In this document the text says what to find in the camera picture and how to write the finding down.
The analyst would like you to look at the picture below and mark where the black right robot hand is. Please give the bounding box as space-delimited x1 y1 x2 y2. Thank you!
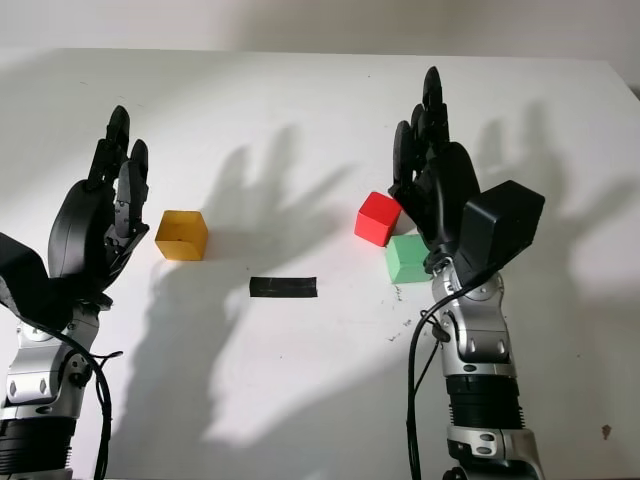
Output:
388 66 484 262

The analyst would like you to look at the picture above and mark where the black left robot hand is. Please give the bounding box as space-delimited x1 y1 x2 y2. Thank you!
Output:
48 104 151 306

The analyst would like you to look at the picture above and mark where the red block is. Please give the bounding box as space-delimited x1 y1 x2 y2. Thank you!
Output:
354 191 404 248

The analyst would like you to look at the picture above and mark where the green block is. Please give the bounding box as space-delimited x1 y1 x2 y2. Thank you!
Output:
384 233 432 285

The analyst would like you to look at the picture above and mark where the yellow block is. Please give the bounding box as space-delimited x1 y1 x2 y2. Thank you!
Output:
155 210 209 262

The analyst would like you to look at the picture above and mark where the black tape strip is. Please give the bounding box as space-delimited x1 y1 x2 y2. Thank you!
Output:
249 275 319 300

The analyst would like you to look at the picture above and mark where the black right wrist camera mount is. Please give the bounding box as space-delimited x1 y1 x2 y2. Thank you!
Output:
458 179 547 289

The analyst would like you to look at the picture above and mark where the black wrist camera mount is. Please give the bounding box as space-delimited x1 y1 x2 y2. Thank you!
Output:
458 179 547 289
0 231 79 334

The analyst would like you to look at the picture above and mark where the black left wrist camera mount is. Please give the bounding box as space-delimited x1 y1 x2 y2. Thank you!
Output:
0 231 79 334

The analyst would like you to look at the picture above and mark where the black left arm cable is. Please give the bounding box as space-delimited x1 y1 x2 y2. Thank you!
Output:
19 314 125 480

